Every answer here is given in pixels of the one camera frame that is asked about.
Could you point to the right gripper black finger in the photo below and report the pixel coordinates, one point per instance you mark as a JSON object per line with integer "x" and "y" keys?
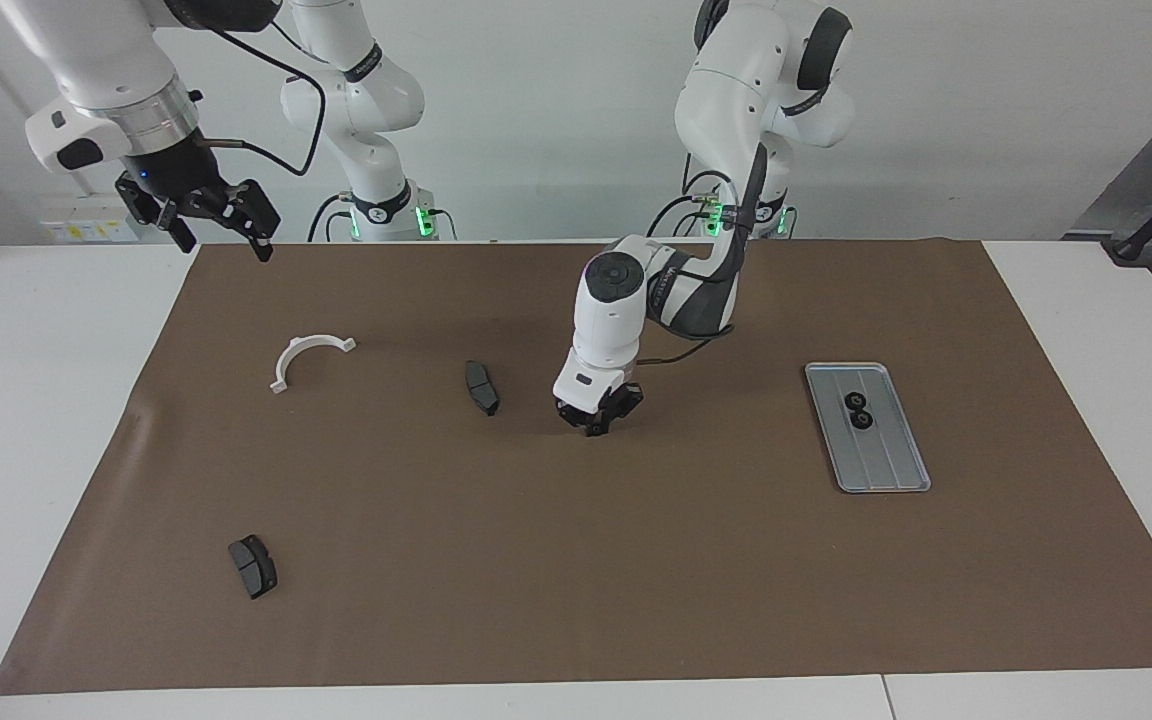
{"x": 256, "y": 215}
{"x": 161, "y": 212}

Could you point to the white curved plastic bracket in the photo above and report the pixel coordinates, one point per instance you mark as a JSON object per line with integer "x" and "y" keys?
{"x": 288, "y": 358}

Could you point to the short grey brake pad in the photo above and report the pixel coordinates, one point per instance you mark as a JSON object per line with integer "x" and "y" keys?
{"x": 253, "y": 567}

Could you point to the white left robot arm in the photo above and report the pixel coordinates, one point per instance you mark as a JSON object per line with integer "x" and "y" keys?
{"x": 726, "y": 100}

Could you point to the white wall socket box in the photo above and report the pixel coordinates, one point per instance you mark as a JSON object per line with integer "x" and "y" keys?
{"x": 76, "y": 230}

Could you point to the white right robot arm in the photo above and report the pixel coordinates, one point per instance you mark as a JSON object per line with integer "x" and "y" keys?
{"x": 96, "y": 50}

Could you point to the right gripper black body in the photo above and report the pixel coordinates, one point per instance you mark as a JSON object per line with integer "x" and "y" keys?
{"x": 171, "y": 170}

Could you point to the silver metal tray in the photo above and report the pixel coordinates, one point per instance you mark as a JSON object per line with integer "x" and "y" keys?
{"x": 881, "y": 455}

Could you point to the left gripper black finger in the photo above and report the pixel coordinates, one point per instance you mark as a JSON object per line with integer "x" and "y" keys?
{"x": 628, "y": 405}
{"x": 574, "y": 418}

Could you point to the brown table mat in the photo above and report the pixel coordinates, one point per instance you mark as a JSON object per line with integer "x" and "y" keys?
{"x": 636, "y": 560}

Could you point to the long grey brake pad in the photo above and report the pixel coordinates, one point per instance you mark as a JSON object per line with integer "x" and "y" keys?
{"x": 481, "y": 388}

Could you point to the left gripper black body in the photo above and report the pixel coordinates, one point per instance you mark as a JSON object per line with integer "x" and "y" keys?
{"x": 601, "y": 408}

